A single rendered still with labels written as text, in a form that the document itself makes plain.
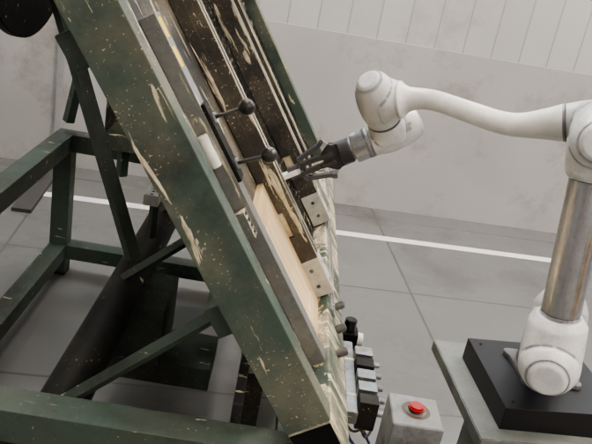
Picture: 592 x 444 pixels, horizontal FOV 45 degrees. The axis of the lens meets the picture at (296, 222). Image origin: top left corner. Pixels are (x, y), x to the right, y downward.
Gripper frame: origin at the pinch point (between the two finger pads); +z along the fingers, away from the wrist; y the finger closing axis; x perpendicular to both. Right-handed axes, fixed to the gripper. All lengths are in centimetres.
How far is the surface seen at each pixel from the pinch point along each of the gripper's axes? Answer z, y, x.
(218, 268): 9, 6, 69
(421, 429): -16, -48, 68
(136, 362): 41, -12, 59
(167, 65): 7, 46, 44
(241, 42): 5, 36, -52
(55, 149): 117, 21, -116
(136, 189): 159, -48, -283
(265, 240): 4.0, -1.0, 43.7
